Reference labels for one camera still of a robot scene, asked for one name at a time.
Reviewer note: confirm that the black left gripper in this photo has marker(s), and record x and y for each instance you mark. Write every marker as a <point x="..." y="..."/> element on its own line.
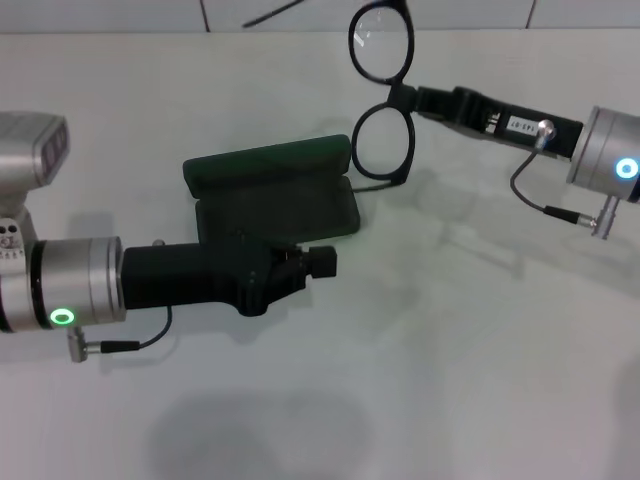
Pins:
<point x="200" y="275"/>

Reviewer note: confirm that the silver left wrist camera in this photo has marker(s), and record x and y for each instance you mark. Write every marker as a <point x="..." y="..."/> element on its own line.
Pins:
<point x="30" y="145"/>

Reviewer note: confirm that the black glasses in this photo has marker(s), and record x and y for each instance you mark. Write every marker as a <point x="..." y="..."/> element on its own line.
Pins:
<point x="392" y="95"/>

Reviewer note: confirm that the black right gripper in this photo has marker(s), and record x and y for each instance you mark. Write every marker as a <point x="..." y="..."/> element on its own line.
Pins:
<point x="525" y="127"/>

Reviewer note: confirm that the green glasses case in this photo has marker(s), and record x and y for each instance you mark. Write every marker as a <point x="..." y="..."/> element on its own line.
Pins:
<point x="280" y="165"/>

